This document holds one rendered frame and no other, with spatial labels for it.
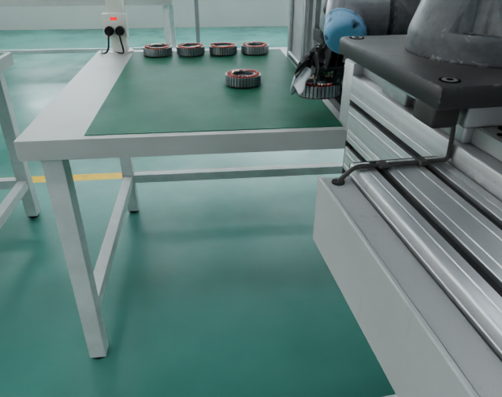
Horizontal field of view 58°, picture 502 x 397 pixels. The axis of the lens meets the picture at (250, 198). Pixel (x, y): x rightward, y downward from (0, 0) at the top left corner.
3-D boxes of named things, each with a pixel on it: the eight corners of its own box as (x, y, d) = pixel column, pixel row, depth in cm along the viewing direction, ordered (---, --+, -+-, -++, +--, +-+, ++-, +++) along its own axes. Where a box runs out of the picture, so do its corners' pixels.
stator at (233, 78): (267, 83, 142) (268, 71, 141) (247, 90, 134) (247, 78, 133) (239, 77, 148) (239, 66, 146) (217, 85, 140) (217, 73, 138)
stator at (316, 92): (345, 99, 109) (347, 84, 108) (299, 101, 108) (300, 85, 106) (332, 88, 119) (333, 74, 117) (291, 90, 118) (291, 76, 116)
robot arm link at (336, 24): (391, 22, 74) (390, -17, 80) (322, 20, 76) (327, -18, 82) (383, 59, 81) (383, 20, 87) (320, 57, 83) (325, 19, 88)
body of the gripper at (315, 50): (313, 88, 102) (323, 46, 92) (306, 62, 107) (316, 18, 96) (345, 87, 103) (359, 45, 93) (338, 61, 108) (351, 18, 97)
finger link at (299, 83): (284, 103, 108) (310, 79, 102) (281, 86, 111) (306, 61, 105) (295, 108, 110) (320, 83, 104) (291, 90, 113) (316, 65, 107)
